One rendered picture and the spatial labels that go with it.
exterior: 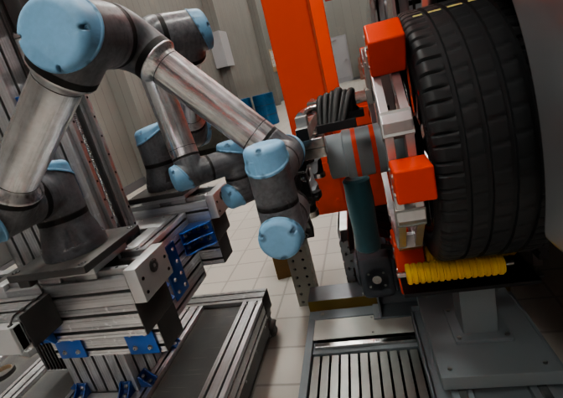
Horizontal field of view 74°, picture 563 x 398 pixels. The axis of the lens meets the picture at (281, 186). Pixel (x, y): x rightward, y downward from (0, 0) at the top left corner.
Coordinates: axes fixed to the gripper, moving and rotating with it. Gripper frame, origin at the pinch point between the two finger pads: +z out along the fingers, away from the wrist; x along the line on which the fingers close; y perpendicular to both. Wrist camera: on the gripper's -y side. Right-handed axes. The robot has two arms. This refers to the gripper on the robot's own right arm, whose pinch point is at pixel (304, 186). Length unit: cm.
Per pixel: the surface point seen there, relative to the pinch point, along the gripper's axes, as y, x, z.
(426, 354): -68, -24, 15
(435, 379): -68, -25, 4
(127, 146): -19, 323, 421
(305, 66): 28, -1, 56
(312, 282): -70, 19, 69
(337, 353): -77, 7, 28
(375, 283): -53, -12, 35
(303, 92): 19, 2, 56
